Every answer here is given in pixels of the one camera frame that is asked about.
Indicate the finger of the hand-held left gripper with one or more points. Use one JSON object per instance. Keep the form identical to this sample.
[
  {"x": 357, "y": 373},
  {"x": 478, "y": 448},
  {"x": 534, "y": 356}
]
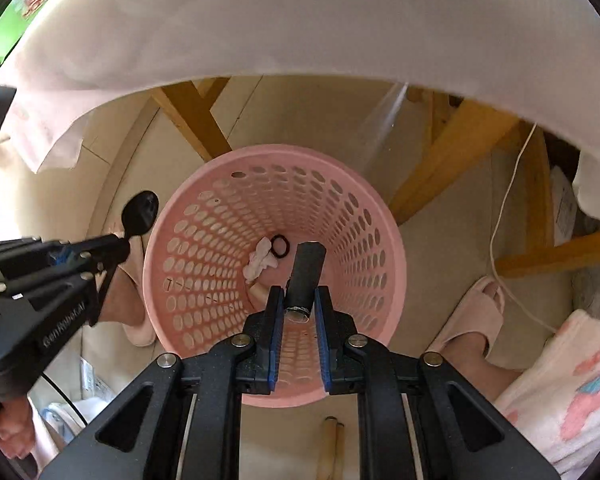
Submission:
[
  {"x": 55, "y": 249},
  {"x": 65, "y": 275}
]

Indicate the green plastic storage box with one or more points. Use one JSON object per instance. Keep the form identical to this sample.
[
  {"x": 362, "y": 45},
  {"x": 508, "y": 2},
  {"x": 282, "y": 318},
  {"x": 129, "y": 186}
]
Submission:
[{"x": 15, "y": 15}]

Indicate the wooden table frame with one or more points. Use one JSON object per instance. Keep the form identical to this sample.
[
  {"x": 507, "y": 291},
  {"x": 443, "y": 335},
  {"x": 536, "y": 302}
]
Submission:
[{"x": 460, "y": 145}]

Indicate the black plastic spoon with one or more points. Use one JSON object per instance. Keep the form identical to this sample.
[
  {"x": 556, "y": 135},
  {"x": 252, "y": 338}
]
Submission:
[{"x": 140, "y": 212}]

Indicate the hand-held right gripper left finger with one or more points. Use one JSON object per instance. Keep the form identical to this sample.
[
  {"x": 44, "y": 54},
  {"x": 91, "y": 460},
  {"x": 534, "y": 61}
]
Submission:
[{"x": 275, "y": 340}]

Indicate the pink perforated plastic basket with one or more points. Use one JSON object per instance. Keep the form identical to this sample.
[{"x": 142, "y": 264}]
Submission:
[{"x": 205, "y": 260}]

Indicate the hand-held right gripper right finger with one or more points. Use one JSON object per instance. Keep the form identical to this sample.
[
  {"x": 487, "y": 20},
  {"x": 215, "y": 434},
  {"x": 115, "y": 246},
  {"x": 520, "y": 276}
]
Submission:
[{"x": 325, "y": 340}]

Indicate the black lighter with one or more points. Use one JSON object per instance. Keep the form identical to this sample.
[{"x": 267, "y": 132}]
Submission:
[{"x": 305, "y": 280}]

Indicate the person's right foot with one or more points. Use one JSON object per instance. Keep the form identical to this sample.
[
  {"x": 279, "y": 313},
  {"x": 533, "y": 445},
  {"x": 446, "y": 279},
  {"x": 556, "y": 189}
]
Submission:
[{"x": 485, "y": 365}]

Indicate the cream thread spool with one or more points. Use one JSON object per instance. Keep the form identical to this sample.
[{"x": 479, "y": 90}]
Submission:
[{"x": 259, "y": 294}]

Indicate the person's left hand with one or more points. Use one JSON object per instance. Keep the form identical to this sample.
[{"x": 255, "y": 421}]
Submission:
[{"x": 10, "y": 430}]

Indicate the white tissue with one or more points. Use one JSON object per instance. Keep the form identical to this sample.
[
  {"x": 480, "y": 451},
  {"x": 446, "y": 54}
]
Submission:
[{"x": 260, "y": 262}]

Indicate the beige right slipper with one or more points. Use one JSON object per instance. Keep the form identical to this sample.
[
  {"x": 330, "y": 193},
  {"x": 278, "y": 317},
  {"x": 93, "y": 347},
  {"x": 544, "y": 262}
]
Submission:
[{"x": 472, "y": 305}]

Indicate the white printed pajama pants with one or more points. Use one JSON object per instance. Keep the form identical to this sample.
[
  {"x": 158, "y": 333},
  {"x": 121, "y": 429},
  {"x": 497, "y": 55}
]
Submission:
[{"x": 570, "y": 385}]

